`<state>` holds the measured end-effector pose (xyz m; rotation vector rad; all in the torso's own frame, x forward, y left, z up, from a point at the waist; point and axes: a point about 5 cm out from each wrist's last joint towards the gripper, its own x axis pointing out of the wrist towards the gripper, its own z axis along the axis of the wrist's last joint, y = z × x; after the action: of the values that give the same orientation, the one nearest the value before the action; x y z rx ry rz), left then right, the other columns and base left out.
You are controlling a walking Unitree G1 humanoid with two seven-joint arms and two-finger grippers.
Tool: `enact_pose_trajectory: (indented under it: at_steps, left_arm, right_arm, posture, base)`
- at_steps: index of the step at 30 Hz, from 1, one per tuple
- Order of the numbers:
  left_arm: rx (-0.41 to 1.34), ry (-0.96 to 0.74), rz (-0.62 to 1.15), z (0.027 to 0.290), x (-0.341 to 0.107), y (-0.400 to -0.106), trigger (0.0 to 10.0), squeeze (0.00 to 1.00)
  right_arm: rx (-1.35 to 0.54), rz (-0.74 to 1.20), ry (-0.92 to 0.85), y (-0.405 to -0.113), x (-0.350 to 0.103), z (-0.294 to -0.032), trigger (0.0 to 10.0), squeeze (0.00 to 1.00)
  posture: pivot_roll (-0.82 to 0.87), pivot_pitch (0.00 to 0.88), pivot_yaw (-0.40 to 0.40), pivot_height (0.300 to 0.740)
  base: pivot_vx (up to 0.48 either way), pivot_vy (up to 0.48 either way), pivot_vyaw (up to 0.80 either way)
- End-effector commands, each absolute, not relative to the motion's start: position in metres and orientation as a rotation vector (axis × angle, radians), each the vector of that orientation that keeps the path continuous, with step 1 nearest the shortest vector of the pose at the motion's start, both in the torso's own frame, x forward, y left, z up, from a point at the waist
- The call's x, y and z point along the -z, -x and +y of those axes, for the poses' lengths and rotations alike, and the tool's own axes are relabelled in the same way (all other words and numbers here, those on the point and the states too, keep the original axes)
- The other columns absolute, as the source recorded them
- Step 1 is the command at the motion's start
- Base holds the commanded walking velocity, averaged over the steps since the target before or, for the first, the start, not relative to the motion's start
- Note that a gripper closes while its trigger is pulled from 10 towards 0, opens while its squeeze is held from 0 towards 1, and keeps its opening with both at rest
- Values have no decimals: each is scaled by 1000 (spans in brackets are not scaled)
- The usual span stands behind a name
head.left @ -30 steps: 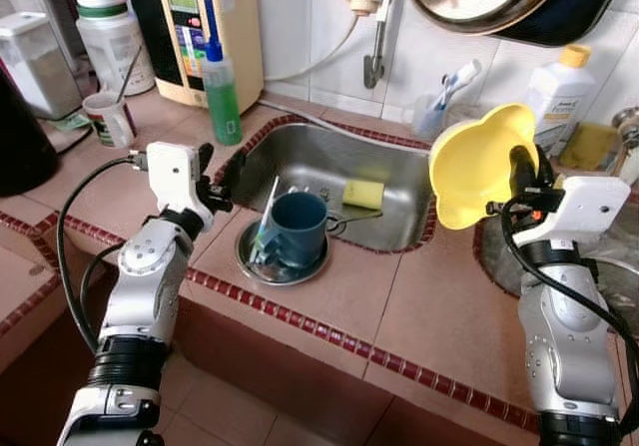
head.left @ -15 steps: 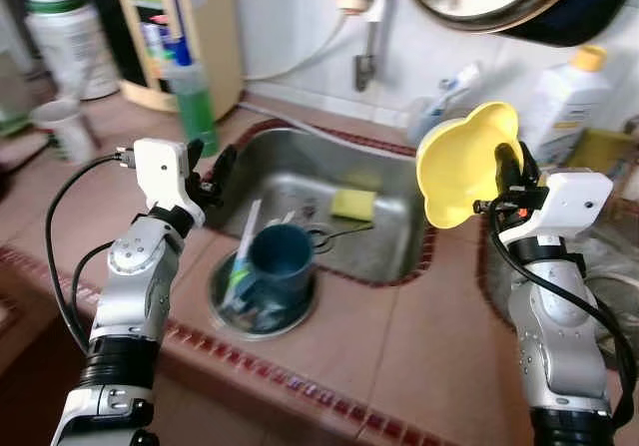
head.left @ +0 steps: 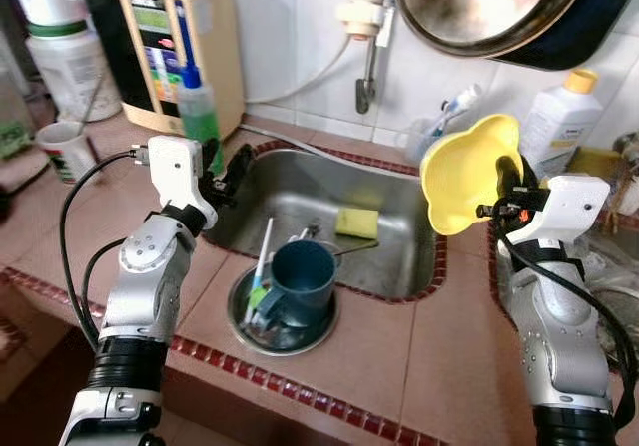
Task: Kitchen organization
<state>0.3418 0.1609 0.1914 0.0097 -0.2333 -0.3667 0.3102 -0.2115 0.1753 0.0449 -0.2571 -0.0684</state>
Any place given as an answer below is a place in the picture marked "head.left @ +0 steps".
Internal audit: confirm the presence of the beige water ionizer appliance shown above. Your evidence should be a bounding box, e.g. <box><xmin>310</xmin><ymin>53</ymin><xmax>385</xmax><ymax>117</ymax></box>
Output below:
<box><xmin>85</xmin><ymin>0</ymin><xmax>246</xmax><ymax>136</ymax></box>

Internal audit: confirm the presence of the short black left arm cable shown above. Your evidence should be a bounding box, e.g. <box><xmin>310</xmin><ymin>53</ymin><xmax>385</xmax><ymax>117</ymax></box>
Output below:
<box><xmin>82</xmin><ymin>238</ymin><xmax>129</xmax><ymax>317</ymax></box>

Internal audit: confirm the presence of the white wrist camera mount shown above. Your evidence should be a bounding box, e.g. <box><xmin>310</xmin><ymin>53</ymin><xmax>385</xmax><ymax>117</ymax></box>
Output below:
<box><xmin>145</xmin><ymin>135</ymin><xmax>219</xmax><ymax>229</ymax></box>
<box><xmin>507</xmin><ymin>174</ymin><xmax>597</xmax><ymax>262</ymax></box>

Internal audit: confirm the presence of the white spoon green tip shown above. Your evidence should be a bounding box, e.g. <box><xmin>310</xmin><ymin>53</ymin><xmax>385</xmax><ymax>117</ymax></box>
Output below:
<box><xmin>245</xmin><ymin>217</ymin><xmax>277</xmax><ymax>329</ymax></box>

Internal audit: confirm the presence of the gold metal fork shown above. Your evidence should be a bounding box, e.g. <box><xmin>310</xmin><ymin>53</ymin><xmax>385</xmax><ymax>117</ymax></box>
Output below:
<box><xmin>334</xmin><ymin>238</ymin><xmax>383</xmax><ymax>259</ymax></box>

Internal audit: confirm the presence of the large white plastic jar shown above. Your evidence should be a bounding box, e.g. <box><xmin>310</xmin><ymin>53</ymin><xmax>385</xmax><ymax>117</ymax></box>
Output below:
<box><xmin>15</xmin><ymin>0</ymin><xmax>121</xmax><ymax>123</ymax></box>

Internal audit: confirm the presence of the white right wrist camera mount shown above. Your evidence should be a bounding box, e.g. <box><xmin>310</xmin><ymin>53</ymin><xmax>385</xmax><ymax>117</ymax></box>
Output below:
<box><xmin>507</xmin><ymin>174</ymin><xmax>597</xmax><ymax>262</ymax></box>

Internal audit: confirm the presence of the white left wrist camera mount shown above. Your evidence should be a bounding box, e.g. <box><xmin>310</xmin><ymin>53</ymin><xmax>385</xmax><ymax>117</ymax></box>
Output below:
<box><xmin>145</xmin><ymin>135</ymin><xmax>219</xmax><ymax>229</ymax></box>

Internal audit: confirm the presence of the hanging steel pan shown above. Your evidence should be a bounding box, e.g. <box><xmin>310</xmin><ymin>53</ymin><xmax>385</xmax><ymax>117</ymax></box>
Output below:
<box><xmin>391</xmin><ymin>0</ymin><xmax>639</xmax><ymax>71</ymax></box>

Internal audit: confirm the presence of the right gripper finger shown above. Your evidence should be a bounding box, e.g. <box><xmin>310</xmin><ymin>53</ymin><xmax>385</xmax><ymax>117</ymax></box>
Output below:
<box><xmin>495</xmin><ymin>151</ymin><xmax>526</xmax><ymax>197</ymax></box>

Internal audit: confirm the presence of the yellow plastic suction bowl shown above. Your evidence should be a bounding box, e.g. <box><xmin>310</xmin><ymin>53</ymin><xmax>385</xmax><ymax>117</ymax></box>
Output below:
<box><xmin>419</xmin><ymin>114</ymin><xmax>525</xmax><ymax>237</ymax></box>

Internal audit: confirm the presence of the white diverter valve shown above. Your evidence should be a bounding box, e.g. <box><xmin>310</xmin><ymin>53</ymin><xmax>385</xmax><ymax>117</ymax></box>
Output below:
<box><xmin>334</xmin><ymin>0</ymin><xmax>388</xmax><ymax>43</ymax></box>

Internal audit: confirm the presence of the white bottle yellow cap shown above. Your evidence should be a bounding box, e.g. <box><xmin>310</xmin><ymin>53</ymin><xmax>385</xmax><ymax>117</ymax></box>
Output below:
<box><xmin>519</xmin><ymin>69</ymin><xmax>605</xmax><ymax>180</ymax></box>

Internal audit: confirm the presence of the shallow stainless steel bowl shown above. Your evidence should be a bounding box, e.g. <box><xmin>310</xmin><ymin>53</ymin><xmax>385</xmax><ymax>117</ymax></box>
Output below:
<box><xmin>227</xmin><ymin>261</ymin><xmax>338</xmax><ymax>354</ymax></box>

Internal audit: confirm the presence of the clear plastic bag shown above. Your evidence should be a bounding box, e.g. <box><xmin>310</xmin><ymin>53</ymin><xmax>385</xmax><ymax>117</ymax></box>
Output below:
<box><xmin>584</xmin><ymin>234</ymin><xmax>639</xmax><ymax>297</ymax></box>

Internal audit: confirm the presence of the teal plastic mug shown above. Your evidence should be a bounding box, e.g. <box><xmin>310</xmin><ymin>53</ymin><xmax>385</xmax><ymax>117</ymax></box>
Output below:
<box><xmin>262</xmin><ymin>238</ymin><xmax>340</xmax><ymax>329</ymax></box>

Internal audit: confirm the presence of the thin metal stirrer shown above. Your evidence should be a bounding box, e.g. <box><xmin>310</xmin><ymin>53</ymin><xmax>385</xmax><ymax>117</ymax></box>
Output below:
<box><xmin>82</xmin><ymin>72</ymin><xmax>109</xmax><ymax>133</ymax></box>

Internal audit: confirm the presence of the green dish soap bottle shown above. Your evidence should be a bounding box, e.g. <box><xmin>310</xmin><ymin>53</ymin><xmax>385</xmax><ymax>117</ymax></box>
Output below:
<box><xmin>177</xmin><ymin>62</ymin><xmax>223</xmax><ymax>173</ymax></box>

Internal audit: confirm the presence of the white printed mug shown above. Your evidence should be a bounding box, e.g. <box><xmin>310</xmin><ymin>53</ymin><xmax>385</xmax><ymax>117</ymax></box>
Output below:
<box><xmin>35</xmin><ymin>119</ymin><xmax>98</xmax><ymax>185</ymax></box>

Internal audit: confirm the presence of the yellow dish sponge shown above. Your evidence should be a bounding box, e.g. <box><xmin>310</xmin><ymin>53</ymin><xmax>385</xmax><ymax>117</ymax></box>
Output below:
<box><xmin>334</xmin><ymin>207</ymin><xmax>380</xmax><ymax>240</ymax></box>

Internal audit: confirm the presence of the chrome kitchen faucet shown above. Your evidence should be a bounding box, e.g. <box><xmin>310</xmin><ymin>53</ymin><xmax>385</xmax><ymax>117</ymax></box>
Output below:
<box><xmin>607</xmin><ymin>132</ymin><xmax>639</xmax><ymax>218</ymax></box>

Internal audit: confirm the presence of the long black left arm cable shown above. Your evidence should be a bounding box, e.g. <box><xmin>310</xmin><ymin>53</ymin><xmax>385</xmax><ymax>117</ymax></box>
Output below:
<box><xmin>60</xmin><ymin>150</ymin><xmax>151</xmax><ymax>352</ymax></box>

